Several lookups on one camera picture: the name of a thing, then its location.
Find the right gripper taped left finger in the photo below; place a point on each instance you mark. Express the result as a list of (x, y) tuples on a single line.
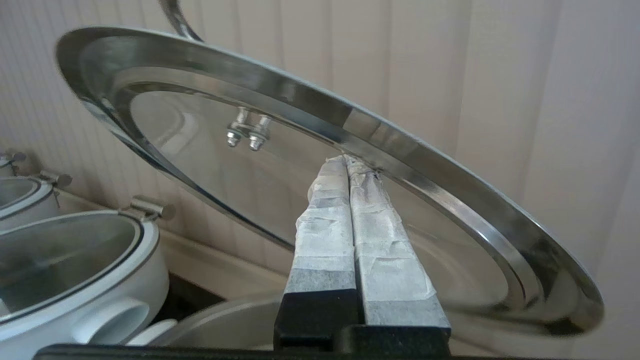
[(322, 260)]

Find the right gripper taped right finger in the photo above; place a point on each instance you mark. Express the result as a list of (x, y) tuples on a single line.
[(395, 270)]

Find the white round cooking pot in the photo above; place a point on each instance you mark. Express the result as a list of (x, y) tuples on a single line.
[(100, 315), (220, 320), (30, 212)]

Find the wide black induction cooktop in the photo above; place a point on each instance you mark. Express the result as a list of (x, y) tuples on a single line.
[(185, 300)]

